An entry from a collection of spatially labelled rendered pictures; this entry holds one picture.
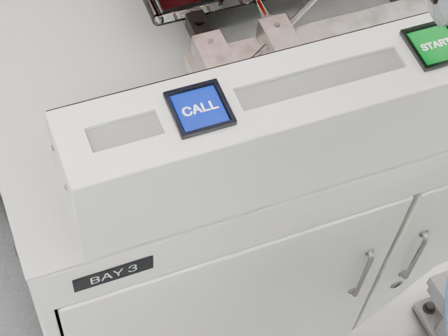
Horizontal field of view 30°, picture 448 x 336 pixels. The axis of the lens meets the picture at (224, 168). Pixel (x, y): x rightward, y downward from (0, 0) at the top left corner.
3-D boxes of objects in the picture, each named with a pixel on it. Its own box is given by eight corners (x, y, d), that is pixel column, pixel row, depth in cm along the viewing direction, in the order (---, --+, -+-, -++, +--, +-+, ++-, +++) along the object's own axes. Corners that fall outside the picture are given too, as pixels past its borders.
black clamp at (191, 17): (184, 26, 97) (185, 10, 94) (202, 22, 97) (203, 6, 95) (195, 48, 95) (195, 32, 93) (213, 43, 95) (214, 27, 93)
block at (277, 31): (255, 36, 97) (258, 17, 94) (282, 29, 98) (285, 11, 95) (283, 87, 93) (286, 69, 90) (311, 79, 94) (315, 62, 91)
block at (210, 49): (190, 52, 95) (191, 34, 92) (218, 45, 96) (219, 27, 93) (215, 105, 91) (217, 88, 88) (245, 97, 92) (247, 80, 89)
